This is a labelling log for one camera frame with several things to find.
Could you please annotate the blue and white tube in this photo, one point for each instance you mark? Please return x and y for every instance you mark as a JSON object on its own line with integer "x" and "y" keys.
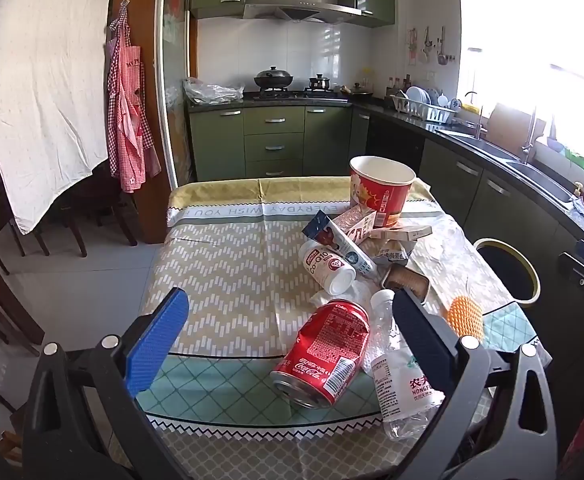
{"x": 343, "y": 246}

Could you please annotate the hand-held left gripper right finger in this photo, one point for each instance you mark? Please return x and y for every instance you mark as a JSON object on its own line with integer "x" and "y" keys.
{"x": 421, "y": 345}

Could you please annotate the dish rack with plates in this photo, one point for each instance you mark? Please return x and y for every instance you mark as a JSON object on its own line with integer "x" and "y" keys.
{"x": 424, "y": 102}

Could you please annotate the steel kitchen sink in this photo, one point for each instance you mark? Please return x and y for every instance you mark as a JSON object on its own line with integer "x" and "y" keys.
{"x": 501, "y": 152}

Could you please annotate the hanging kitchen utensils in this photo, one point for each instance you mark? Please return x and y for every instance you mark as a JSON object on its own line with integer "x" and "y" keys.
{"x": 434, "y": 45}

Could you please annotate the red soda can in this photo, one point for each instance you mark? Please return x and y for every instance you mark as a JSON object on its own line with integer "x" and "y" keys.
{"x": 322, "y": 350}

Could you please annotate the yellow rimmed blue bin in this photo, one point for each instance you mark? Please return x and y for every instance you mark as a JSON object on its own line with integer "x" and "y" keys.
{"x": 532, "y": 280}

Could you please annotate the small red white carton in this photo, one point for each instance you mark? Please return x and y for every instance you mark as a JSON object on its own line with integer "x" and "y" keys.
{"x": 359, "y": 225}

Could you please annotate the cardboard box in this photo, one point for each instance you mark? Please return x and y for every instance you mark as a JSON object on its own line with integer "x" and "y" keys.
{"x": 509, "y": 125}

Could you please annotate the small white drink bottle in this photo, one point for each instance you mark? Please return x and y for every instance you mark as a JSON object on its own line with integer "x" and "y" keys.
{"x": 324, "y": 267}

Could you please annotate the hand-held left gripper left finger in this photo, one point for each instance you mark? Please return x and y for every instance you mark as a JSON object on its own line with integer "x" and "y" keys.
{"x": 156, "y": 342}

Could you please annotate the clear plastic bag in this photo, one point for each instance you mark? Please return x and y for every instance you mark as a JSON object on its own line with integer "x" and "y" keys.
{"x": 212, "y": 92}

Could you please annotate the dark wooden chair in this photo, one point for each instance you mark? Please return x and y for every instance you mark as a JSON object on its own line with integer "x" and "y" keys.
{"x": 79, "y": 210}

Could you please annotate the green lower kitchen cabinets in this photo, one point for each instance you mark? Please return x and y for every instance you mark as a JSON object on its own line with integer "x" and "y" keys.
{"x": 272, "y": 135}

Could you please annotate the crumpled white wrapper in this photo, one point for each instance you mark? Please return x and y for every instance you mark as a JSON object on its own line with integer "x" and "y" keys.
{"x": 394, "y": 255}

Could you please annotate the steel faucet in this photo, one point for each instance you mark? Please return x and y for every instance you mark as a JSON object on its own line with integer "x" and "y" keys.
{"x": 529, "y": 135}
{"x": 477, "y": 120}

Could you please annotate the hanging white sheet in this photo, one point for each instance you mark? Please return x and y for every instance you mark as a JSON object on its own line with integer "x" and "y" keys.
{"x": 47, "y": 85}

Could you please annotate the small black cooking pot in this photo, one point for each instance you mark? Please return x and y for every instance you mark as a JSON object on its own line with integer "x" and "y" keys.
{"x": 319, "y": 83}

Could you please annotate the open metal tin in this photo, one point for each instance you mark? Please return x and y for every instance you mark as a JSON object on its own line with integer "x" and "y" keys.
{"x": 407, "y": 280}

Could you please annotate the red paper bucket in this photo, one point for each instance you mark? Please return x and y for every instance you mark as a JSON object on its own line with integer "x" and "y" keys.
{"x": 381, "y": 197}

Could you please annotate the flat white box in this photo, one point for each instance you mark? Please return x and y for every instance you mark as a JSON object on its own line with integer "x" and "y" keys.
{"x": 409, "y": 232}

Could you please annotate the clear plastic water bottle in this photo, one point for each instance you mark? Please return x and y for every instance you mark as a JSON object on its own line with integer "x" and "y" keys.
{"x": 396, "y": 385}

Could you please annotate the patterned tablecloth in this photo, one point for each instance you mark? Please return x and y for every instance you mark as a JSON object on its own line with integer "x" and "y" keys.
{"x": 232, "y": 270}

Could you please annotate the gas stove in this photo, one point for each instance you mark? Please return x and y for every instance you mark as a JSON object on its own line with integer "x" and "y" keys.
{"x": 297, "y": 94}

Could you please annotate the glass sliding door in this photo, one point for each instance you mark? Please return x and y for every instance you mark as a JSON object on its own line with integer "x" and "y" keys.
{"x": 174, "y": 85}

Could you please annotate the frying pan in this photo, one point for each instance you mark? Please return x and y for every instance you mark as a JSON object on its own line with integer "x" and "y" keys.
{"x": 359, "y": 91}

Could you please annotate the orange foam fruit net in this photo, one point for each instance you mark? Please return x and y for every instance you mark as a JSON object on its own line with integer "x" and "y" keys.
{"x": 464, "y": 317}

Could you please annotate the red checkered apron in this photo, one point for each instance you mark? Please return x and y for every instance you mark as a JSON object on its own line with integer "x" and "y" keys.
{"x": 129, "y": 125}

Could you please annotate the black wok with lid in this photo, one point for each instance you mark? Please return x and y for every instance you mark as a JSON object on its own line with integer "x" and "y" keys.
{"x": 273, "y": 79}

